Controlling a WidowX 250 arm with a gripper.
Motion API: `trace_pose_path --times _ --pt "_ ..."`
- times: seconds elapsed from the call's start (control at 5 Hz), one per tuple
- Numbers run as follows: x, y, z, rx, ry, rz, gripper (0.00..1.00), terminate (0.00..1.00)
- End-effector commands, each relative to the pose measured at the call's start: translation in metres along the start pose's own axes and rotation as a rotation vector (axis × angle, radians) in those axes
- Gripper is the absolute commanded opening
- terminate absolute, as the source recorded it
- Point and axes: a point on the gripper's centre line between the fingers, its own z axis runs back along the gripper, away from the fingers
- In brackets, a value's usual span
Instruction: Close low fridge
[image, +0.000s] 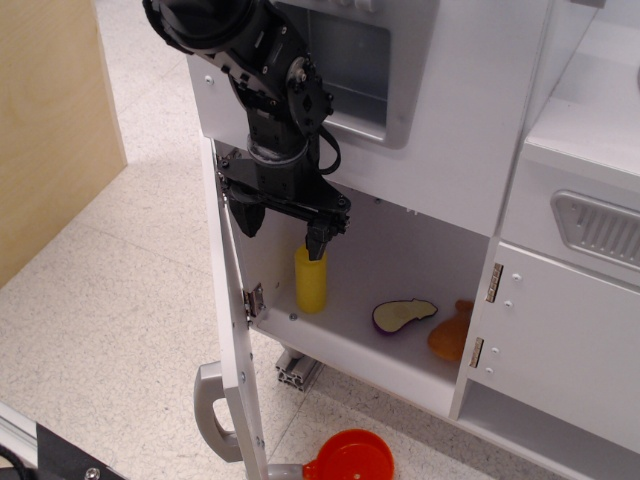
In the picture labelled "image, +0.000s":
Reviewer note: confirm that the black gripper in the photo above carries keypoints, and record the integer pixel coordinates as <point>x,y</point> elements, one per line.
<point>296,188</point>

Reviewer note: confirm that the white low fridge door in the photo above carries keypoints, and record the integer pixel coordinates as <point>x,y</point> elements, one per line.
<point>240,411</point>

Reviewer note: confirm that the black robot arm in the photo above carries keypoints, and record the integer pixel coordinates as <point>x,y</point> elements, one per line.
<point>273,76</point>

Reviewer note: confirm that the yellow mustard bottle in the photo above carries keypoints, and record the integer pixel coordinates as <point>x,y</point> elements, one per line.
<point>311,281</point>

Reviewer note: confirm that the purple eggplant slice toy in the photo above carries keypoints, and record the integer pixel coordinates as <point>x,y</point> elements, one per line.
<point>390,317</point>

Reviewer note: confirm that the aluminium extrusion foot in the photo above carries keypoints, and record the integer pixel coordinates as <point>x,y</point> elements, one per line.
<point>297,373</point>

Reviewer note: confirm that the grey ice dispenser recess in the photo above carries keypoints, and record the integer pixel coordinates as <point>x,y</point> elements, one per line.
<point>371,56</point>

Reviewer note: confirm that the orange toy chicken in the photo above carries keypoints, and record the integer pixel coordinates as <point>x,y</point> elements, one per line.
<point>447,340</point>

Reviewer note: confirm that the white toy kitchen cabinet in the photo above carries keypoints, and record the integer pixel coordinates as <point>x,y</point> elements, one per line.
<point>518,100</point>

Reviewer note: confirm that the upper silver door hinge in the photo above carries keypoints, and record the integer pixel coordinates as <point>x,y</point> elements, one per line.
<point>494,282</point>

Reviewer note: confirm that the silver door hinge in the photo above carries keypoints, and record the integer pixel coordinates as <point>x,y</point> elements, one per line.
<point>476,352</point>
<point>494,282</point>

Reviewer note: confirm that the lower silver door hinge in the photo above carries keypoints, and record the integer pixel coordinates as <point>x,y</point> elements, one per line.
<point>476,352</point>

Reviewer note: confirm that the light wooden board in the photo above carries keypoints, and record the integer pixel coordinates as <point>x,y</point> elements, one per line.
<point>61,144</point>

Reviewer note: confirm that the white oven cabinet door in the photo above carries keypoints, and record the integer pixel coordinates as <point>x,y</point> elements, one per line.
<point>563,342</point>

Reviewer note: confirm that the grey oven vent panel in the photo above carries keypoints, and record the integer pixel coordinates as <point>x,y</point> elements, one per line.
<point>597,228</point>

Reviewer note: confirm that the grey fridge door handle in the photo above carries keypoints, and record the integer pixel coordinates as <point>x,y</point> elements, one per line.
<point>208,388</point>

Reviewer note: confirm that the orange pot with grey handle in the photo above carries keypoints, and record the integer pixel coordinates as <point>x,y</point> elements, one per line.
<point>350,454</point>

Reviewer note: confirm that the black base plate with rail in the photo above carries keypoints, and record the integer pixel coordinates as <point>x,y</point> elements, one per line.
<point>30,450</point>

